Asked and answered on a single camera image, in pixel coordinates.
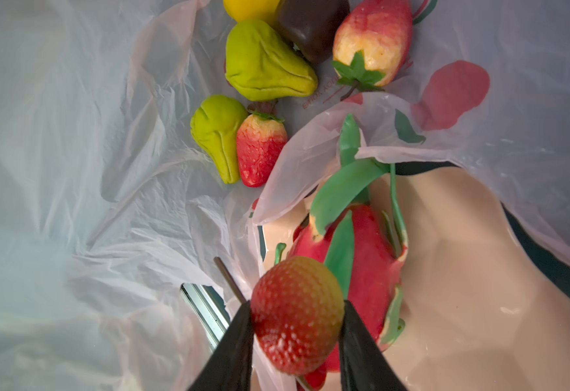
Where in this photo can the dark purple plum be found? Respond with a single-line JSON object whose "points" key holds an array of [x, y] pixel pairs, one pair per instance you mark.
{"points": [[311, 25]]}

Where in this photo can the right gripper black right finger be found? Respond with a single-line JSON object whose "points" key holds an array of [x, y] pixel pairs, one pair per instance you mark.
{"points": [[362, 365]]}

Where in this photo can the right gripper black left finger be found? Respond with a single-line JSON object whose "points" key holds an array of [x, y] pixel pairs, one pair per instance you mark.
{"points": [[230, 366]]}

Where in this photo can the green apple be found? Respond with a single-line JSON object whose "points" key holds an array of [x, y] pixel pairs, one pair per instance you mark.
{"points": [[214, 128]]}

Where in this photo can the small red strawberry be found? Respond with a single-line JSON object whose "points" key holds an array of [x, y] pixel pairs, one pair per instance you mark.
{"points": [[297, 314]]}

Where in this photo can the pink plastic bag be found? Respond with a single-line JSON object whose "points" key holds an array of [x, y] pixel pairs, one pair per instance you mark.
{"points": [[108, 208]]}

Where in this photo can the peach wavy fruit plate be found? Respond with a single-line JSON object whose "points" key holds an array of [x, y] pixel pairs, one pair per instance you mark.
{"points": [[479, 315]]}

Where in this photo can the red apple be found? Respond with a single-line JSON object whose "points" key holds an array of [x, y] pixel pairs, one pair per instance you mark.
{"points": [[372, 43]]}

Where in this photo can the pink green dragon fruit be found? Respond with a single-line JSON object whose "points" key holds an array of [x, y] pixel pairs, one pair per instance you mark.
{"points": [[356, 223]]}

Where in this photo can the green pear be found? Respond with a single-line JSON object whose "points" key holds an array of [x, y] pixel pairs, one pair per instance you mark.
{"points": [[262, 67]]}

